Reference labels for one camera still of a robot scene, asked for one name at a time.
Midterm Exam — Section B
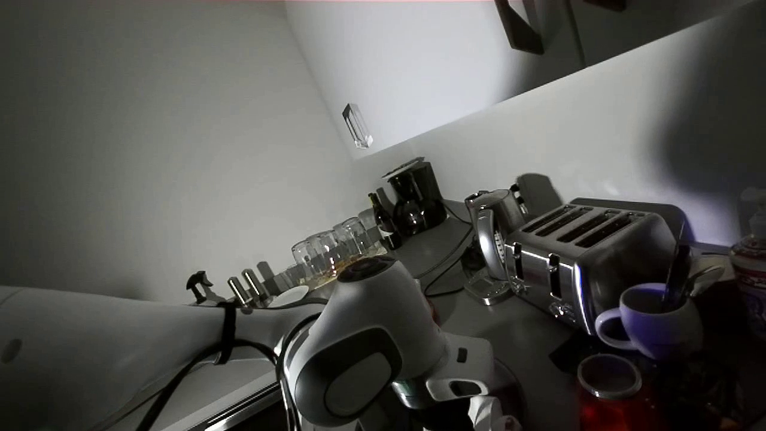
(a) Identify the red mug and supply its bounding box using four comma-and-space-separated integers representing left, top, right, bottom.
575, 353, 656, 431

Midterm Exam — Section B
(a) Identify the black power cable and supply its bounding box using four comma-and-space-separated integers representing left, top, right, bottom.
420, 223, 483, 302

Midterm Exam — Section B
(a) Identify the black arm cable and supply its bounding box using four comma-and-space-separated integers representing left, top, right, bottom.
134, 297, 291, 431

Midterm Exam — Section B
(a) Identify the dark wine bottle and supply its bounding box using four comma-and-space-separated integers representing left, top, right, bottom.
257, 260, 282, 300

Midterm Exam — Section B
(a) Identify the chrome toaster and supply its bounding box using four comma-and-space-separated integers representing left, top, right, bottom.
498, 196, 700, 337

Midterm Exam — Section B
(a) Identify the clear drinking glass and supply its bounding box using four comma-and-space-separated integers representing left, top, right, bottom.
291, 230, 342, 284
330, 219, 370, 261

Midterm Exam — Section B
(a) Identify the white cabinet door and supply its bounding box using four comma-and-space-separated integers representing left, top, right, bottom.
282, 0, 451, 161
414, 0, 578, 122

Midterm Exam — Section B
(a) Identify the steel electric kettle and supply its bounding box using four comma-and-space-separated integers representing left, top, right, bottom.
465, 172, 568, 306

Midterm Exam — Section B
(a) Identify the white mug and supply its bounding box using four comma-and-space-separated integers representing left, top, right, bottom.
595, 280, 706, 364

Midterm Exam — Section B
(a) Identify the black coffee maker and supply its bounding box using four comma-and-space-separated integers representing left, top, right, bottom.
367, 157, 451, 243

